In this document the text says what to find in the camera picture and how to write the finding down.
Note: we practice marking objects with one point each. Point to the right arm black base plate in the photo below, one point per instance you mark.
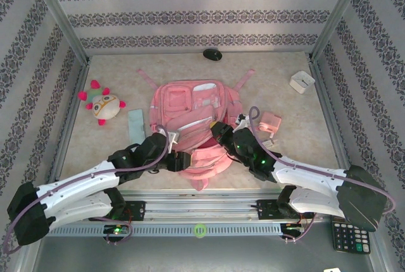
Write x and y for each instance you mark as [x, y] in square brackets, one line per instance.
[265, 210]

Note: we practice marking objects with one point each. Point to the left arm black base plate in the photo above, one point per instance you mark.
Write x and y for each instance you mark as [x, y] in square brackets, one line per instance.
[136, 210]

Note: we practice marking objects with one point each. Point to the aluminium side rail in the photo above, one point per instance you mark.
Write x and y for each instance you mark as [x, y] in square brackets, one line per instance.
[329, 110]
[73, 101]

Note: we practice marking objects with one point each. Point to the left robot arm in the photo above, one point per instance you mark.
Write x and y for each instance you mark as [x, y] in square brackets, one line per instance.
[79, 186]

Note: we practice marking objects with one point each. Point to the small pink box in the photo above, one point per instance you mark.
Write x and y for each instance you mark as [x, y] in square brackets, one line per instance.
[272, 121]

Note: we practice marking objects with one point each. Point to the aluminium frame post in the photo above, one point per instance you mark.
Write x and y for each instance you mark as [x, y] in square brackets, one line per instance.
[53, 9]
[338, 9]

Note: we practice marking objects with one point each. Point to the small white card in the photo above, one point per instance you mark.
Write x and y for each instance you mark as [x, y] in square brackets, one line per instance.
[332, 270]

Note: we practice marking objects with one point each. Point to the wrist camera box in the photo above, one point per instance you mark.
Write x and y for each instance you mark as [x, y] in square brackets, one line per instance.
[171, 137]
[245, 121]

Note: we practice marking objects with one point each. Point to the aluminium mounting rail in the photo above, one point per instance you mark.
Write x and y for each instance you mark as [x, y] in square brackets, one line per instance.
[202, 208]

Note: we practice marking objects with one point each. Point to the small silver metal clip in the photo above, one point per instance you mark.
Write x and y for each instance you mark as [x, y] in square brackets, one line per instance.
[271, 143]

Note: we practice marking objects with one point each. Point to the pink school backpack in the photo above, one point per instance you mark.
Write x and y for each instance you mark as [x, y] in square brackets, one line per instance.
[177, 101]

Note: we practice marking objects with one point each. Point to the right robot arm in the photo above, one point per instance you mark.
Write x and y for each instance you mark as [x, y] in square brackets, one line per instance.
[310, 177]

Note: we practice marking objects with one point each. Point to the round plush toy pink spikes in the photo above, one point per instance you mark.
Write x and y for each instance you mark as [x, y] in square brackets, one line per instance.
[104, 107]

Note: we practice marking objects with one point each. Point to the small controller circuit board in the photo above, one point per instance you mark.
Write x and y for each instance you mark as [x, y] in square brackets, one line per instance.
[292, 228]
[117, 230]

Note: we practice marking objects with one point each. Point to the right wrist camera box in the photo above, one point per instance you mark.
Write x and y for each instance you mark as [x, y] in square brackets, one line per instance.
[245, 121]

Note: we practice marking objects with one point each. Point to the black computer mouse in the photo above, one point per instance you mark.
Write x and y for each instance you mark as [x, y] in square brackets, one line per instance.
[212, 54]

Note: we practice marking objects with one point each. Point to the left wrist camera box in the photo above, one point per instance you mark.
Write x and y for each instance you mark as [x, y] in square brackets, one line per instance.
[171, 137]

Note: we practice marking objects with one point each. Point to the white square alarm clock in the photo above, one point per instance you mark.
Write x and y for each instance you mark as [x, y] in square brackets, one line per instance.
[302, 81]

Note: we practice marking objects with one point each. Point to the black desk calculator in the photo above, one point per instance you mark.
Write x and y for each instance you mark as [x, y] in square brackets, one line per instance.
[349, 238]

